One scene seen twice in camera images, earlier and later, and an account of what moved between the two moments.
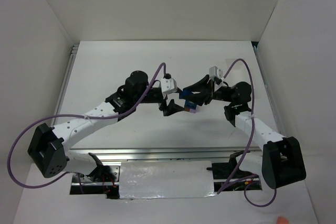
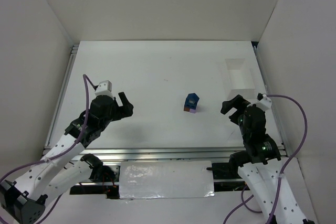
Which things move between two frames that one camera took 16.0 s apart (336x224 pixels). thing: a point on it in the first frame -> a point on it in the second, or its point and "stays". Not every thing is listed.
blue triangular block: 185,94 -> 191,100
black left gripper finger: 171,108 -> 125,111
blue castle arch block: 190,104 stays
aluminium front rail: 167,153 stays
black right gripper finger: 200,86 -> 238,102
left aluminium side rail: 56,112 stays
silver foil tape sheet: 166,179 stays
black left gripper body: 163,100 -> 119,108
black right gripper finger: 203,98 -> 234,118
